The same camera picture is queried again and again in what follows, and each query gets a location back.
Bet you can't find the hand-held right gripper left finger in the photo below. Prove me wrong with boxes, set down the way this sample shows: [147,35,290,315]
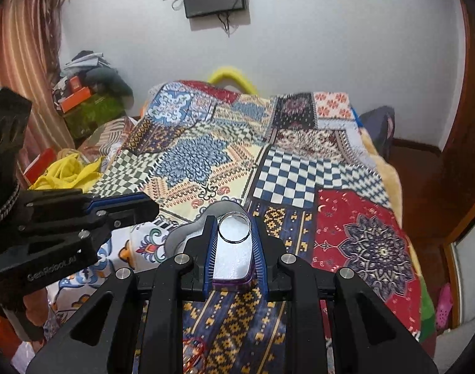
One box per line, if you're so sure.
[25,215,223,374]

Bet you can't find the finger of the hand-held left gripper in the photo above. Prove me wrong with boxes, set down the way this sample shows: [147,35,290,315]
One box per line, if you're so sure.
[21,199,161,250]
[17,190,156,224]

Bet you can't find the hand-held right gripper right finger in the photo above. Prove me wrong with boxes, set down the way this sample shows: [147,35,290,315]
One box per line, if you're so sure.
[248,216,439,374]

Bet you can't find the purple jewelry box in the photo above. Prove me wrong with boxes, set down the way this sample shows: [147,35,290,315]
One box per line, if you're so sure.
[165,202,262,291]

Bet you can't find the clear glass bangle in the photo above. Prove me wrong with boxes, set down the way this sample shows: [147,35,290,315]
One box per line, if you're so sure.
[217,211,251,242]

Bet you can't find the yellow cloth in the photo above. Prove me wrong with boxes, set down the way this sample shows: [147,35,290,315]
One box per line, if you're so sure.
[29,150,106,194]

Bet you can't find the white floral cloth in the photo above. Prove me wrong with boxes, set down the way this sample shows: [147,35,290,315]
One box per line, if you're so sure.
[46,218,185,322]

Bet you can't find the red cardboard box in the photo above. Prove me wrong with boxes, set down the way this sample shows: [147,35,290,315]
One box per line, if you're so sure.
[22,147,57,188]

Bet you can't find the brown zigzag patterned cloth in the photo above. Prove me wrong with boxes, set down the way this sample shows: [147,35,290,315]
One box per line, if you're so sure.
[79,116,142,166]

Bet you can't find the patchwork printed blanket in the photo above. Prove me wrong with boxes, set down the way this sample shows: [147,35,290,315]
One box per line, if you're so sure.
[46,80,423,374]

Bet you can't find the green printed bag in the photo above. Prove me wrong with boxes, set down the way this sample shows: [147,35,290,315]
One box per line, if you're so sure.
[63,93,126,141]

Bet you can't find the red thin bangles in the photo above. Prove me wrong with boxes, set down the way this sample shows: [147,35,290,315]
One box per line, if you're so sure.
[180,336,208,374]

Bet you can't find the orange box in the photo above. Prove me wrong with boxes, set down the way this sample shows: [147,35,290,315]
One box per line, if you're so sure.
[59,87,93,113]

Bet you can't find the pile of dark clothes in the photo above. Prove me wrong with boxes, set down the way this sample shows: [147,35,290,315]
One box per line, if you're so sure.
[52,50,135,104]

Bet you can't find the beige fleece blanket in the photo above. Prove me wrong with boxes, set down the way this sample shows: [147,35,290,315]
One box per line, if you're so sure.
[352,122,437,343]

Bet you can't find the striped brown curtain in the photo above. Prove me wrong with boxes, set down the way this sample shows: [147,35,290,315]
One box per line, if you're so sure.
[0,0,76,156]

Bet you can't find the dark blue pillow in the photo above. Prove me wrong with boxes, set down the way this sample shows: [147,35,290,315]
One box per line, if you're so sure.
[357,105,396,160]

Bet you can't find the pink clog shoe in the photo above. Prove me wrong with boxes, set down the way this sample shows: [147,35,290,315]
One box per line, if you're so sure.
[434,282,454,332]

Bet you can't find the brown wooden door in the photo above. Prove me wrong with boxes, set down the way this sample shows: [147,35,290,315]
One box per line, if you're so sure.
[387,0,475,328]

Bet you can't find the black hanging cable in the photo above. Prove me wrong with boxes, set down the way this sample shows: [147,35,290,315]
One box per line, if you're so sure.
[216,10,238,39]

